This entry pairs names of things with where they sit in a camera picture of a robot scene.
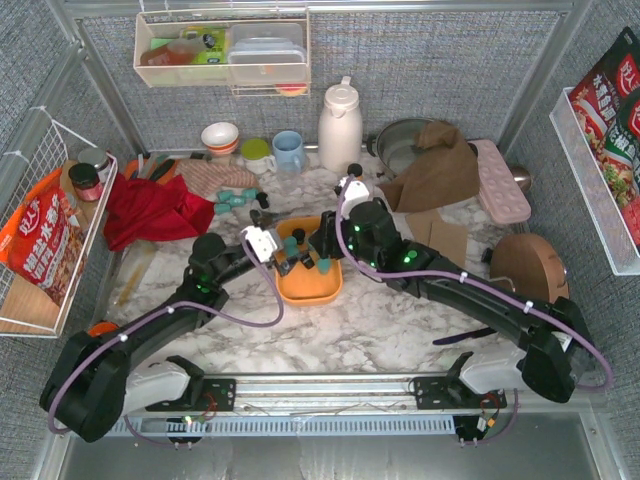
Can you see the orange juice bottle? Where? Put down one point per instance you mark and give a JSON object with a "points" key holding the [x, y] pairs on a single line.
{"points": [[355, 170]]}

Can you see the clear glass container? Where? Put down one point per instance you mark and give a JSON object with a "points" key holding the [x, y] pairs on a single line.
{"points": [[142, 278]]}

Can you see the orange plate with utensils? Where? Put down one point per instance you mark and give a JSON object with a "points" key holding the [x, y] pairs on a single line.
{"points": [[156, 168]]}

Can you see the teal capsule numbered three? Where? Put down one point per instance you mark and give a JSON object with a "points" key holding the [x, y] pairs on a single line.
{"points": [[237, 201]]}

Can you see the brown cork mat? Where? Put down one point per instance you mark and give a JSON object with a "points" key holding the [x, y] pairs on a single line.
{"points": [[420, 224], [450, 240]]}

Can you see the orange striped white bowl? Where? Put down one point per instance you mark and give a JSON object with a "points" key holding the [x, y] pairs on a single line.
{"points": [[221, 138]]}

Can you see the clear drinking glass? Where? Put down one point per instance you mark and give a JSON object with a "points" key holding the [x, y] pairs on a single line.
{"points": [[288, 176]]}

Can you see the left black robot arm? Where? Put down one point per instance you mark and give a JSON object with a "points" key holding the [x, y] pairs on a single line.
{"points": [[98, 379]]}

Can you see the red snack bag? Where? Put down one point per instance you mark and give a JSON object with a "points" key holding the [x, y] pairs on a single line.
{"points": [[39, 242]]}

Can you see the green lidded cup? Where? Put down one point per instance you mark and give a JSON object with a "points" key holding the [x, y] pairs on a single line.
{"points": [[256, 156]]}

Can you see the white wire basket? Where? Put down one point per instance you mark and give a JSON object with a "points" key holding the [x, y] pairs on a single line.
{"points": [[26, 311]]}

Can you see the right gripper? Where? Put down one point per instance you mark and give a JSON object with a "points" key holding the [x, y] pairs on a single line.
{"points": [[323, 240]]}

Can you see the clear plastic food box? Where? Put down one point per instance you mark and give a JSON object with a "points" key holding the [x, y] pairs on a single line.
{"points": [[267, 53]]}

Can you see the clear wall shelf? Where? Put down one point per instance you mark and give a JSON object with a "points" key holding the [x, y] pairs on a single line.
{"points": [[187, 48]]}

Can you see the orange storage basket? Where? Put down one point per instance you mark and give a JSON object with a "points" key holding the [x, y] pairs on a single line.
{"points": [[304, 287]]}

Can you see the red satin cloth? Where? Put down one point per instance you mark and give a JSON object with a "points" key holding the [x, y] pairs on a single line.
{"points": [[139, 209]]}

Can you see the pink egg tray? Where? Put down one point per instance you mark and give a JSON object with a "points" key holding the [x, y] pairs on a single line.
{"points": [[499, 194]]}

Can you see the steel pot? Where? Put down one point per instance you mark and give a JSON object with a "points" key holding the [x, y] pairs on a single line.
{"points": [[395, 146]]}

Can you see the silver lidded jar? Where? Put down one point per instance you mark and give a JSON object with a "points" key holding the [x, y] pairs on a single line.
{"points": [[99, 159]]}

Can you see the brown cloth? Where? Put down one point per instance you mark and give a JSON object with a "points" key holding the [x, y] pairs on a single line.
{"points": [[445, 172]]}

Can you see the blue mug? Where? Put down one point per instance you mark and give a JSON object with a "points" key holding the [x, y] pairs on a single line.
{"points": [[288, 150]]}

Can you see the round wooden board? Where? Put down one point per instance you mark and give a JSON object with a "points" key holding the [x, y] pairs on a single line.
{"points": [[527, 264]]}

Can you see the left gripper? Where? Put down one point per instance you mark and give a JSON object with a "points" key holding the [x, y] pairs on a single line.
{"points": [[282, 263]]}

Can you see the white thermos jug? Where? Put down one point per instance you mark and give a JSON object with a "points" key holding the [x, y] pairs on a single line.
{"points": [[340, 128]]}

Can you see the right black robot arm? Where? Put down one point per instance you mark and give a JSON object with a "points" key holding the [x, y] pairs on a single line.
{"points": [[551, 339]]}

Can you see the orange round lid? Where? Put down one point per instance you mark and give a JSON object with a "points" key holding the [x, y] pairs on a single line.
{"points": [[102, 328]]}

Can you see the white side rack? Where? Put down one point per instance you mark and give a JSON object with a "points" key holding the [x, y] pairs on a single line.
{"points": [[614, 236]]}

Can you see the dark lidded jar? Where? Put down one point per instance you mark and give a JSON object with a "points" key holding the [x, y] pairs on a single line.
{"points": [[86, 182]]}

